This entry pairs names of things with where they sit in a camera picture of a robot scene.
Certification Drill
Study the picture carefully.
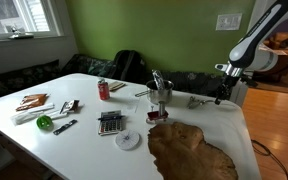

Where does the white light switch plate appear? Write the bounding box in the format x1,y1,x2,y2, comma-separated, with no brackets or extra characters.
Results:
215,12,244,32

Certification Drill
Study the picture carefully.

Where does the white wrapped packet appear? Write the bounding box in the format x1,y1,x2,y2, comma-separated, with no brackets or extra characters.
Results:
10,102,56,126

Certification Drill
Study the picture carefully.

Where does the white paper sheet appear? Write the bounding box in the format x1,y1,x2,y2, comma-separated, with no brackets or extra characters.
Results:
119,95,142,115

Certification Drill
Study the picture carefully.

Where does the dark cushion under window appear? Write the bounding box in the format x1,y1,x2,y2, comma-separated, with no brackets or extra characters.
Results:
0,59,62,104

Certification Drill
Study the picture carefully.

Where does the small windowsill ornament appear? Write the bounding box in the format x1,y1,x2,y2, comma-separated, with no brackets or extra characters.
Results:
7,25,35,41

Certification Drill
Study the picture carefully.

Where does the dark foil packet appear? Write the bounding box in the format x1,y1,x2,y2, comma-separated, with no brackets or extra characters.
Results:
59,98,81,115

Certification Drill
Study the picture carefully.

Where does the black flat bar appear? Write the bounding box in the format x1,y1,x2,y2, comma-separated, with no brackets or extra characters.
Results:
52,118,79,136

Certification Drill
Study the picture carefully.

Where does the white framed window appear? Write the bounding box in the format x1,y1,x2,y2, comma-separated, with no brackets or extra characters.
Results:
0,0,65,42

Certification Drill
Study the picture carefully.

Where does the dark patterned corner cushion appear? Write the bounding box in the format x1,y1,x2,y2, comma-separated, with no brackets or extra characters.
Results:
60,53,116,79

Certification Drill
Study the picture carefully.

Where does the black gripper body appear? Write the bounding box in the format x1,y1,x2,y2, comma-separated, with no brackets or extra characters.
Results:
217,75,236,100

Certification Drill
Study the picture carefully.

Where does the white round paper disc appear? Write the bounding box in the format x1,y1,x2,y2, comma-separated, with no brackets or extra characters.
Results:
114,129,141,151

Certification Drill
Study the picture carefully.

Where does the black backpack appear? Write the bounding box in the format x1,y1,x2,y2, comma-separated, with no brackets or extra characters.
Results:
111,49,149,85

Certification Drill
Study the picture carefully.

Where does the steel cooking pot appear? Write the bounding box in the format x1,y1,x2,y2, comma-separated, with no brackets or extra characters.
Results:
134,79,175,105

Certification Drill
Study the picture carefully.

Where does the brown sofa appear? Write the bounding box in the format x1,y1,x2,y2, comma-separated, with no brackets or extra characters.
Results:
263,31,288,52

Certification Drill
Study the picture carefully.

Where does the brown wooden tray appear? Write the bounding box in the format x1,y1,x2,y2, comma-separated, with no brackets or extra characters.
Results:
146,121,239,180

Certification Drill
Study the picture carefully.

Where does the tan notebook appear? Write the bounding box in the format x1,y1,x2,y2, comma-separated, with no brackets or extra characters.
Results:
107,80,127,92

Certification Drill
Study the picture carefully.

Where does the green round plastic object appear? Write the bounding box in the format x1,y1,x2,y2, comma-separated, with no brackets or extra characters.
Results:
35,114,54,131

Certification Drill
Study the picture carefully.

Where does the black floor cable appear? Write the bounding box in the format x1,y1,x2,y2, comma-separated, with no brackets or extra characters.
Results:
250,138,288,180

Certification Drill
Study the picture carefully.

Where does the grey calculator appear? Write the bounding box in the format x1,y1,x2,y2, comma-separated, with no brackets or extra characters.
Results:
97,109,125,137

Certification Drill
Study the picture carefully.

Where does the silver packet in pot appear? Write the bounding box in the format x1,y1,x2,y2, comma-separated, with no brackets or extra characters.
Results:
151,68,166,91

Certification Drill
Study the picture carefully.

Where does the red soda can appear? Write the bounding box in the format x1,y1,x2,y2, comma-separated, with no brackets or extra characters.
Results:
96,77,111,101

